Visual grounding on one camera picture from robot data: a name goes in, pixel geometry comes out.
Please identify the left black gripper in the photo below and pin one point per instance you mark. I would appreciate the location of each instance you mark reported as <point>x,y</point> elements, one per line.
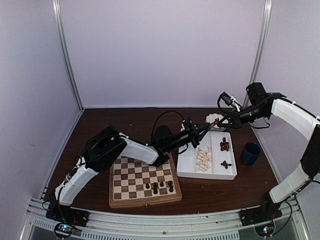
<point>194,133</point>

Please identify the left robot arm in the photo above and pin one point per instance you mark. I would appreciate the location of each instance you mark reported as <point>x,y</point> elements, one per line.
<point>102,150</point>

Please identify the pile of white chess pieces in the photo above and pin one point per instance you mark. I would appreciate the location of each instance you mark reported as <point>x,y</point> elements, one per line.
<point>204,159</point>

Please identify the left aluminium frame post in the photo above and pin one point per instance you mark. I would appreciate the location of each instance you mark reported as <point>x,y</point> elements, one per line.
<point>66,57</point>

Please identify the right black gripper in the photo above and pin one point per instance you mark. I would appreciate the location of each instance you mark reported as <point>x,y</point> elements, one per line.
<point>235,119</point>

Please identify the pile of dark chess pieces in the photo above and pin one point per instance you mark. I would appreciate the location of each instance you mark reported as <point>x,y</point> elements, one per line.
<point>224,146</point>

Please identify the white scalloped ceramic bowl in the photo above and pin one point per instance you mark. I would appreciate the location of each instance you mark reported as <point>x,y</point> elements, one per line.
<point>211,118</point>

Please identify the wooden chess board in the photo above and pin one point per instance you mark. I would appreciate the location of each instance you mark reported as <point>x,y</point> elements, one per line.
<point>127,183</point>

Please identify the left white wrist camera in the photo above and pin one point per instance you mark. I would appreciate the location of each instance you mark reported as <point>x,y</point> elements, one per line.
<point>185,125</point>

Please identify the dark blue cup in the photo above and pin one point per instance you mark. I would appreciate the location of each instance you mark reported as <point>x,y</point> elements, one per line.
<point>250,153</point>

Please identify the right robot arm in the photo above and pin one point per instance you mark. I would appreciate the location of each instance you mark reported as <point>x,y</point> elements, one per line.
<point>289,137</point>

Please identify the front aluminium rail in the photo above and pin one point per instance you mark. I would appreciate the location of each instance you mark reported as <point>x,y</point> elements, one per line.
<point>224,225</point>

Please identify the aluminium frame post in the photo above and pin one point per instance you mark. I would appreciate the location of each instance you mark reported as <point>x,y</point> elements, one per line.
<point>66,57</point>
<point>263,35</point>

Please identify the right aluminium frame post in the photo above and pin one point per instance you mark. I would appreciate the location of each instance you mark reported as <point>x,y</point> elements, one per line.
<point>263,35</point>

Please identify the white divided plastic tray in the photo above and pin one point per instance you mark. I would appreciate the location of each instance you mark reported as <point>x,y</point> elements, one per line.
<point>186,161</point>

